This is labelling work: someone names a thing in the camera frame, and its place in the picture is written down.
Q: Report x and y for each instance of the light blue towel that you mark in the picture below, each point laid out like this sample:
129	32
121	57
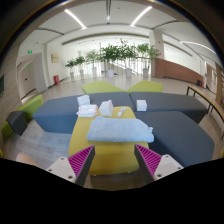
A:
119	130

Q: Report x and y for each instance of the wooden bench at right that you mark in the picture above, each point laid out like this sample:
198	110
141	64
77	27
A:
212	105

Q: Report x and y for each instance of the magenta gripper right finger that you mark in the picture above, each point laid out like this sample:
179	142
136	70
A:
154	165

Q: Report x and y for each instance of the person's hand at bottom left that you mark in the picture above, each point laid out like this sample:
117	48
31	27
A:
24	158

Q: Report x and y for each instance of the white plastic wipes pack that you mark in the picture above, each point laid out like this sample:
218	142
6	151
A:
87	110

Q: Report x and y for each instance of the green ottoman left back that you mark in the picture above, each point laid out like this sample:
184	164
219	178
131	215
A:
99	87

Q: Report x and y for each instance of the dark grey small stool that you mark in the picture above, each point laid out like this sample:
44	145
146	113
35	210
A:
17	121

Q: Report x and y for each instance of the grey sofa left section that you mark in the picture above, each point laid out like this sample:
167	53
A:
59	115

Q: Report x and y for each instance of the green ottoman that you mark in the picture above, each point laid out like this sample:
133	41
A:
99	87
146	86

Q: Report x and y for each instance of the green ottoman right back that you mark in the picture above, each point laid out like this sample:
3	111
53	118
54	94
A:
146	86

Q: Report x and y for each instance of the yellow-green table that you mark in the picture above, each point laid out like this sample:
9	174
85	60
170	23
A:
110	157

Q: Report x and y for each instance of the green bench at left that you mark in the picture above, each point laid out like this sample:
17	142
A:
29	108

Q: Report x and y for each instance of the potted plant centre right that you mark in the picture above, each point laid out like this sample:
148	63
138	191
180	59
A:
127	55

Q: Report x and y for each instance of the white cube box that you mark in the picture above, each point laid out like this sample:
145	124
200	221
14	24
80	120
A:
141	105

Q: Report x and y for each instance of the white remote control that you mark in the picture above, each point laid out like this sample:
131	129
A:
121	111

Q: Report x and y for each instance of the red fire extinguisher box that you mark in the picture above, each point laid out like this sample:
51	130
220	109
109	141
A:
56	79

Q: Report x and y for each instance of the potted plant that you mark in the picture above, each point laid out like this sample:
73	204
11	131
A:
127	55
147	53
70	65
79	61
109	55

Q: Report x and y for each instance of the stack of white towels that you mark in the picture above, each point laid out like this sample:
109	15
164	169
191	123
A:
83	100

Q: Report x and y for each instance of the grey sofa right section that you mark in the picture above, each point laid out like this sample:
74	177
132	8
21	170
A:
157	101

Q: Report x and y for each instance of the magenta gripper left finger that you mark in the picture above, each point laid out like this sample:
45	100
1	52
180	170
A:
74	168

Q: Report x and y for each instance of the potted plant far right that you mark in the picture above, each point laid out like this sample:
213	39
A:
147	53

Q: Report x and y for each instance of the potted plant far left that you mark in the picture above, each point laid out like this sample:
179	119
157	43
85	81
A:
70	65

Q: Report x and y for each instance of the white tissue box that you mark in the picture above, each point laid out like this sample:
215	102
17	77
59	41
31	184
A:
106	108

